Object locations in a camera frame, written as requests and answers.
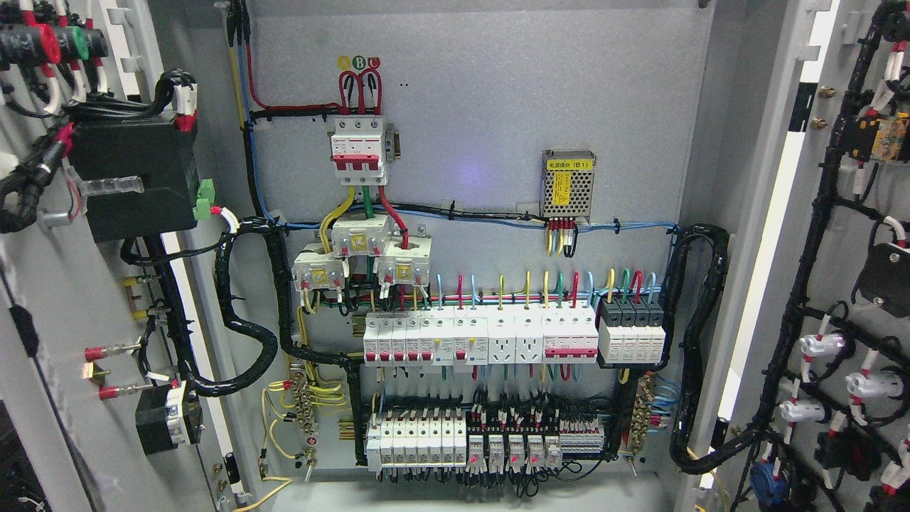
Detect grey cabinet door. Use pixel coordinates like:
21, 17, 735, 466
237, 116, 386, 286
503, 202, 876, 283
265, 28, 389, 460
1, 1, 255, 511
662, 1, 908, 511

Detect white current transformers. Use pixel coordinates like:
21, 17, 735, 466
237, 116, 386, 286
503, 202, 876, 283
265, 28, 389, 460
293, 214, 432, 294

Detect white socket breaker row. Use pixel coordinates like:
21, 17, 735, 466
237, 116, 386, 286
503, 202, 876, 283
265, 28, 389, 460
362, 304, 598, 373

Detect metal mesh power supply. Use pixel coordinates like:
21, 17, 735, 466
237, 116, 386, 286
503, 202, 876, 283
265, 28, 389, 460
540, 149, 596, 218

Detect red white main breaker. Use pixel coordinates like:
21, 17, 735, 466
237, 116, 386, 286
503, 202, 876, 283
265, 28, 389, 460
328, 114, 391, 187

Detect white lower breaker row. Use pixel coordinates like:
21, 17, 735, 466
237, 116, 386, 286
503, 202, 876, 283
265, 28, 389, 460
366, 411, 468, 473

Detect grey surge protector block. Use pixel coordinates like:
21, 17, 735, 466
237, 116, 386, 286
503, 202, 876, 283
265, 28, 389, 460
597, 299, 666, 370

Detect lower relay terminal row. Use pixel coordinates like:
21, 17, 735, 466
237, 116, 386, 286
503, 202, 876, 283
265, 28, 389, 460
464, 393, 606, 481

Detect black digital power meter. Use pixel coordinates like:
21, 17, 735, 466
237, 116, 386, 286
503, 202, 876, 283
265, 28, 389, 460
69, 114, 200, 243

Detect black left cable loom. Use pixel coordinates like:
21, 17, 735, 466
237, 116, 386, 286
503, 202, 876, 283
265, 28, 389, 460
121, 217, 367, 466

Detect black cable loom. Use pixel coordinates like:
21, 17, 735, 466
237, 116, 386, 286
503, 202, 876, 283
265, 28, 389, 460
668, 225, 772, 476
121, 217, 367, 466

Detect black right cable loom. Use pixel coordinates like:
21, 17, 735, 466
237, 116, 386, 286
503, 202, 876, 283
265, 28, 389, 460
668, 225, 772, 476

